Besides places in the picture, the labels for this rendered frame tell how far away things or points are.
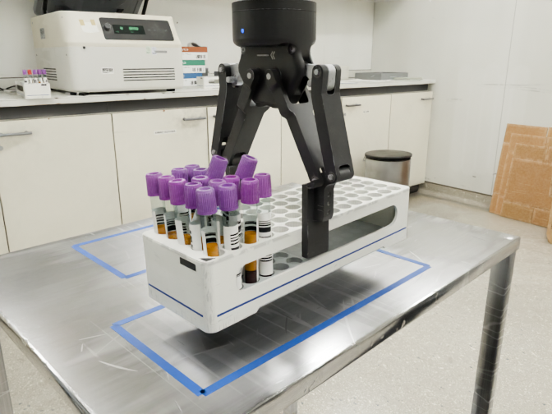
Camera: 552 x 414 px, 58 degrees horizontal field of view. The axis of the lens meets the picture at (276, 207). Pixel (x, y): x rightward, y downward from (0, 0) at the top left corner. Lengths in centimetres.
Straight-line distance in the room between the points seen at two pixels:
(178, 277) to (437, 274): 32
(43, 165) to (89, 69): 47
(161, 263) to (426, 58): 381
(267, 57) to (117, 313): 29
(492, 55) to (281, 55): 347
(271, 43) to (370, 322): 27
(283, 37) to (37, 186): 204
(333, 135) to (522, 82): 339
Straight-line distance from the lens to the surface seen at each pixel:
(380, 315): 51
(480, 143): 393
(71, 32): 244
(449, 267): 64
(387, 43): 439
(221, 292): 40
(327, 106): 42
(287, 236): 44
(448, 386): 187
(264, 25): 43
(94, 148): 244
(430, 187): 420
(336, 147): 42
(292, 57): 44
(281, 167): 304
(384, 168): 324
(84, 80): 241
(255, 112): 49
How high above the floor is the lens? 106
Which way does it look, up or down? 17 degrees down
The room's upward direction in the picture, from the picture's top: straight up
